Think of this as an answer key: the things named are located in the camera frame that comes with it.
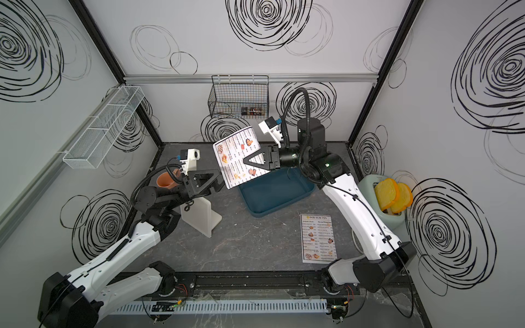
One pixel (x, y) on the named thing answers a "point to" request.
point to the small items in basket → (251, 111)
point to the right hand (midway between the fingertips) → (246, 165)
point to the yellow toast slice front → (387, 192)
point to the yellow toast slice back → (405, 199)
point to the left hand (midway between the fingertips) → (223, 179)
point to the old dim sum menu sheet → (318, 238)
